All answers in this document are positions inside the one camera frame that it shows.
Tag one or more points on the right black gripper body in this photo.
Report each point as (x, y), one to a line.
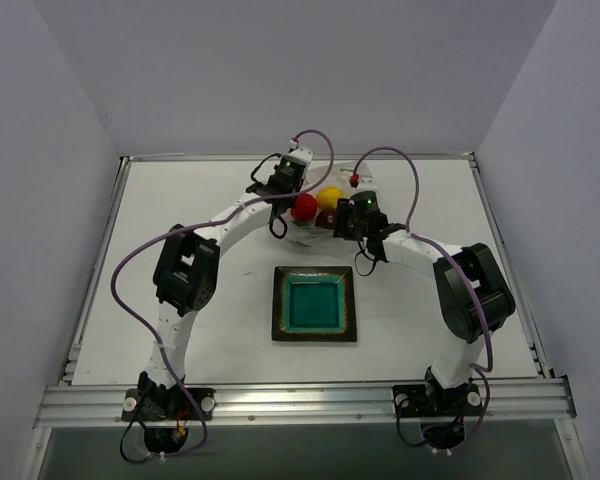
(353, 223)

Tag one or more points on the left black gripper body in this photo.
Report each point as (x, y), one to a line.
(290, 182)

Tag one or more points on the translucent plastic bag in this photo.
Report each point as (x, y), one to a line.
(310, 227)

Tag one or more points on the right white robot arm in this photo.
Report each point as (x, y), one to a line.
(474, 298)

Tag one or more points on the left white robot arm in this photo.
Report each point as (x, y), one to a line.
(187, 271)

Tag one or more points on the dark purple fake fruit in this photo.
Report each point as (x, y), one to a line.
(325, 219)

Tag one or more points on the red fake apple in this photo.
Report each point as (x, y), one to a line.
(305, 208)

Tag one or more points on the yellow fake lemon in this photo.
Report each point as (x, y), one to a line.
(328, 197)

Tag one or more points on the teal square ceramic plate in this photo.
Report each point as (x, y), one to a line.
(314, 304)

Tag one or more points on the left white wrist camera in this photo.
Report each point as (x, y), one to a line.
(300, 153)

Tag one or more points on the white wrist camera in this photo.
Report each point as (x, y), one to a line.
(300, 153)
(360, 183)

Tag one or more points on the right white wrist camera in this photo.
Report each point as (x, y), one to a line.
(360, 183)

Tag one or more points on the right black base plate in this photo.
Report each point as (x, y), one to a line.
(428, 400)

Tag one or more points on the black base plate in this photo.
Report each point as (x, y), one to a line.
(167, 405)
(428, 400)

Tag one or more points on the aluminium mounting rail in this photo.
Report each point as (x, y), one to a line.
(309, 403)

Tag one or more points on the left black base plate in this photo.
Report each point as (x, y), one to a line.
(167, 405)

